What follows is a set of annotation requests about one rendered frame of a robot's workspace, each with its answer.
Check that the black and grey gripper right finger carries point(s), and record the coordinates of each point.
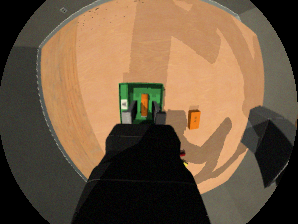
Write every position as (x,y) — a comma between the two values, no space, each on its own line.
(158,116)

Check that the green tray with three compartments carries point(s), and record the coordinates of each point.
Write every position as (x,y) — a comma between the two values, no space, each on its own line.
(132,91)

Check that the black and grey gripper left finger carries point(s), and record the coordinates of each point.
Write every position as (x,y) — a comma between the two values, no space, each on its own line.
(129,115)

